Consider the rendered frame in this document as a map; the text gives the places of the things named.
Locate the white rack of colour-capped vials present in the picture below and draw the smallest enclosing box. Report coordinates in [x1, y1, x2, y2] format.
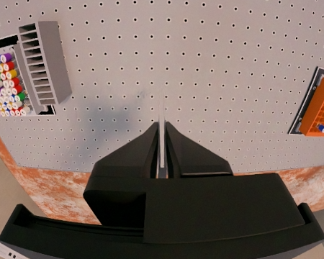
[0, 44, 44, 116]

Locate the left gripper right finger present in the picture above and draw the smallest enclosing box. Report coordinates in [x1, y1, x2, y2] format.
[166, 122, 234, 178]

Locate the grey slotted rack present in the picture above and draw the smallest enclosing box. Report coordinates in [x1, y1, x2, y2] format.
[16, 21, 72, 106]

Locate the orange grid tube rack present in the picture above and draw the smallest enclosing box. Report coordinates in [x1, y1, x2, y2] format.
[299, 77, 324, 137]

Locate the green vial cap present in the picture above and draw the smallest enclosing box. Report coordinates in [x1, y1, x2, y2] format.
[14, 91, 28, 102]

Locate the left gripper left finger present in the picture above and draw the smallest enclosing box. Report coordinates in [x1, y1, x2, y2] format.
[89, 122, 158, 178]

